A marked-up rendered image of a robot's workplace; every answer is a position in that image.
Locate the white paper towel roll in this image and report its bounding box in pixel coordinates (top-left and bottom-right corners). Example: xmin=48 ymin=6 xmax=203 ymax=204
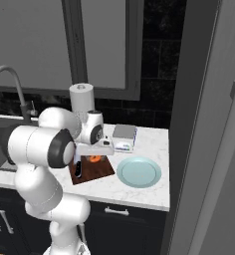
xmin=69 ymin=83 xmax=96 ymax=117

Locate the light blue plate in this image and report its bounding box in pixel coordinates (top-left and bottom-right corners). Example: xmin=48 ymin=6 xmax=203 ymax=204
xmin=116 ymin=156 xmax=162 ymax=189

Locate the grey fridge handle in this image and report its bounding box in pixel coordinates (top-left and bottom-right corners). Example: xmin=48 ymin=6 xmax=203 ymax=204
xmin=188 ymin=79 xmax=235 ymax=255

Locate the grey-framed window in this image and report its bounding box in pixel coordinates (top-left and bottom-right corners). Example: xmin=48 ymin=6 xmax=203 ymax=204
xmin=0 ymin=0 xmax=145 ymax=102

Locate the grey and blue box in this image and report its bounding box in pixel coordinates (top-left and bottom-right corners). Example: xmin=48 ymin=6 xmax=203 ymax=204
xmin=112 ymin=124 xmax=138 ymax=154

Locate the dark cupboard door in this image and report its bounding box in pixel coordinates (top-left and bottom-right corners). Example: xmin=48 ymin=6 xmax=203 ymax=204
xmin=0 ymin=186 xmax=55 ymax=255

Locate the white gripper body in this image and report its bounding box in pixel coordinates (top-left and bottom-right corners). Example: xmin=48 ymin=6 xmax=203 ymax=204
xmin=75 ymin=143 xmax=116 ymax=157

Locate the dark drawer front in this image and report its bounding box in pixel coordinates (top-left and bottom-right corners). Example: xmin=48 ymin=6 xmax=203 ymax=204
xmin=85 ymin=200 xmax=167 ymax=255

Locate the orange piece of meat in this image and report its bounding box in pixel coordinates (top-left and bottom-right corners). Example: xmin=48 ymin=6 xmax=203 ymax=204
xmin=89 ymin=154 xmax=103 ymax=164

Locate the brown wooden cutting board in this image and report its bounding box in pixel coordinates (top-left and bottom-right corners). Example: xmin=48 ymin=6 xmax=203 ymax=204
xmin=68 ymin=154 xmax=117 ymax=186

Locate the grey curved tap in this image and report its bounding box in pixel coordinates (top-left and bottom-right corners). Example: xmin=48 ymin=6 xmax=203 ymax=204
xmin=0 ymin=65 xmax=40 ymax=125

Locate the black-handled knife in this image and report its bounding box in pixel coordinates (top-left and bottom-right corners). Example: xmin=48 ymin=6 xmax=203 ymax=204
xmin=73 ymin=154 xmax=85 ymax=179

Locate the silver drawer handle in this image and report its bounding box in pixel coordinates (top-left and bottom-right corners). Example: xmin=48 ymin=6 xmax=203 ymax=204
xmin=104 ymin=205 xmax=130 ymax=217

